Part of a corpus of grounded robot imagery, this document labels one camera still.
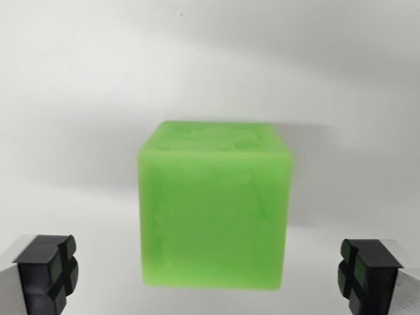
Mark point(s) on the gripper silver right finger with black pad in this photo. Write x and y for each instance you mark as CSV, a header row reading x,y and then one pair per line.
x,y
374,275

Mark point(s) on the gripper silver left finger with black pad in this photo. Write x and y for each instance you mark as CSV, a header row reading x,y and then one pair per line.
x,y
39,272

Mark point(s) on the green soft cube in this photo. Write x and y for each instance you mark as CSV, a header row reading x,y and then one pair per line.
x,y
213,210

